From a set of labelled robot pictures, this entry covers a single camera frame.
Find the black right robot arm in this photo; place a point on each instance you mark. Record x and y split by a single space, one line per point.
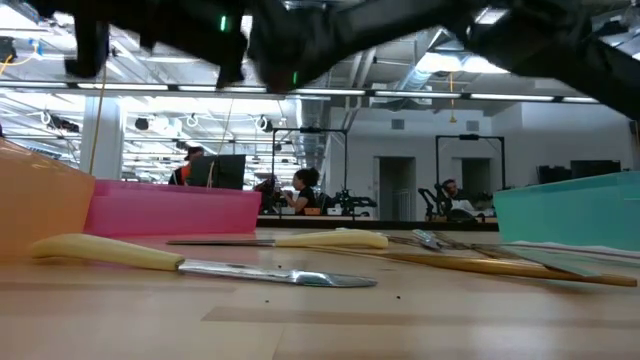
525 30

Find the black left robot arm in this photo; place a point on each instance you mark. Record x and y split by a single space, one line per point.
150 25

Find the black background robot arm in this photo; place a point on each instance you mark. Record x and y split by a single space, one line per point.
350 202
435 200

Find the person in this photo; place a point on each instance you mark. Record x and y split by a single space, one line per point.
460 205
186 170
305 197

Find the small orange box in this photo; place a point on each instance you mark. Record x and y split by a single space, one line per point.
312 211

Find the black monitor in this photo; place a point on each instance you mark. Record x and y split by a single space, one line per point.
225 172

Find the long ceiling light bar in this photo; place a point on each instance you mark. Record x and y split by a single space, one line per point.
425 94

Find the pink plastic tray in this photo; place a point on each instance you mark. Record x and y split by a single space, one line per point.
170 210

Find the white structural column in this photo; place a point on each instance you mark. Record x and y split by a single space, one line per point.
107 150

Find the small dark monitor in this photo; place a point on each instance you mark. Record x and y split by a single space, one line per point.
552 175

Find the teal plastic tray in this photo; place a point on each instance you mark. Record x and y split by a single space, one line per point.
570 215

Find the wide dark monitor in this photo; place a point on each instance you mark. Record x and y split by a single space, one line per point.
595 169

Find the orange plastic tray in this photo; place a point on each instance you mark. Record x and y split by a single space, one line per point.
40 200

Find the silver ribbed ventilation duct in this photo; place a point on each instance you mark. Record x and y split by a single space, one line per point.
312 140

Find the black gantry frame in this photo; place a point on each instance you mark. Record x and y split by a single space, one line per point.
470 136
310 130

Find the square wall vent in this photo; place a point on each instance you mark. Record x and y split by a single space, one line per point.
397 124
472 125

